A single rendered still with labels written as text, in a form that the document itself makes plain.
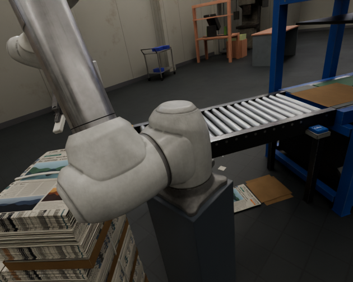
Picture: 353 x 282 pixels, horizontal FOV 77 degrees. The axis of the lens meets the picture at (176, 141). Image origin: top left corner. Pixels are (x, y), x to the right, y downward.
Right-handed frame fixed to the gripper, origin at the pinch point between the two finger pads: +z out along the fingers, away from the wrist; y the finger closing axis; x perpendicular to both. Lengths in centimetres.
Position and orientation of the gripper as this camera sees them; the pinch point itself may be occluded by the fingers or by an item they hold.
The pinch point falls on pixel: (59, 123)
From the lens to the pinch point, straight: 90.2
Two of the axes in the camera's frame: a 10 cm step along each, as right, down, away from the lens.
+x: -9.4, 2.2, 2.5
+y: 3.3, 4.8, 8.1
